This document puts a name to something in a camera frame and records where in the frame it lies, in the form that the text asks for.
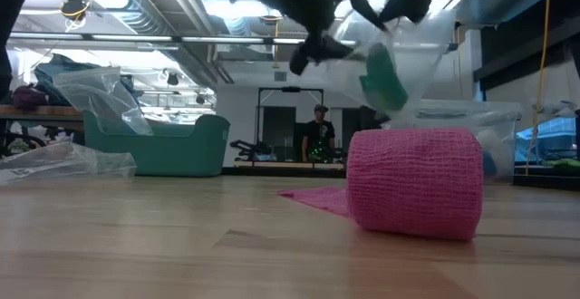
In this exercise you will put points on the blue cloth heap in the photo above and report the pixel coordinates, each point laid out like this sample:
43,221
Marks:
50,70

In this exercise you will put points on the silver ventilation duct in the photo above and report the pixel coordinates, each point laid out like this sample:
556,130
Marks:
136,18

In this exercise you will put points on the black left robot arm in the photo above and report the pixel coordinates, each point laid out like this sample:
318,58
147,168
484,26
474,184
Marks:
11,18

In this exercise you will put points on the green elastic bandage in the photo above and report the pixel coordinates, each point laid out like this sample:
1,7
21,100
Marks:
383,81

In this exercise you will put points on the bright green cloth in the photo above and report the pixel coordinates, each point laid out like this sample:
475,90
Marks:
564,164

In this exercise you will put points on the person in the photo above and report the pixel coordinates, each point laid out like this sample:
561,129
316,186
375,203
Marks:
319,131

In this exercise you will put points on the long light bar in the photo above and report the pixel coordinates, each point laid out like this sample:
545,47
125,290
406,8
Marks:
136,38

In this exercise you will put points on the black background robot arm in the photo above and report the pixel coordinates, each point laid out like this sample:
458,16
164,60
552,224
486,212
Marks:
249,147

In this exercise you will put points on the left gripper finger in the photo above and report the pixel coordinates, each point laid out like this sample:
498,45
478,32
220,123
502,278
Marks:
364,6
317,47

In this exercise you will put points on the crumpled clear plastic bag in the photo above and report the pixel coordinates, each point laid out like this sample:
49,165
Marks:
99,95

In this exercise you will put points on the white mesh curtain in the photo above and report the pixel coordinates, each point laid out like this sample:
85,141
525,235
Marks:
557,86

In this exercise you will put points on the clear plastic storage container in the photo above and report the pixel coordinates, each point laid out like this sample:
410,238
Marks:
498,122

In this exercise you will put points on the wooden side table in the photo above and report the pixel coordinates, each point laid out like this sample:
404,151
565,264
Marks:
45,111

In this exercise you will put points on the black metal frame rig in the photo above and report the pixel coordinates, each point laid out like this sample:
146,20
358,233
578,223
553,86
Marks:
290,89

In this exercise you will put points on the pink elastic bandage roll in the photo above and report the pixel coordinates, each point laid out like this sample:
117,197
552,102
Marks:
412,181

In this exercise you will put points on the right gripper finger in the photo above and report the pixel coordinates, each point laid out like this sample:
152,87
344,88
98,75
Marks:
392,11

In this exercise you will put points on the clear plastic zip bag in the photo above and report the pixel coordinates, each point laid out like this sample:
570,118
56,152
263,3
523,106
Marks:
421,59
68,163

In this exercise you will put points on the purple bag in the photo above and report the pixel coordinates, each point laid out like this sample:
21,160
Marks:
27,97

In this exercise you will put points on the teal plastic bin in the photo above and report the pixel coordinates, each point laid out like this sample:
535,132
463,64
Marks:
181,149

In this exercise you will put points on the grey wall vent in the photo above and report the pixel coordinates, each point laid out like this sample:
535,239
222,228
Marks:
280,76

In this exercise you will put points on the black ceiling spotlight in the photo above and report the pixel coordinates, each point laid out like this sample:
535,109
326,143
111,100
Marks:
172,79
200,99

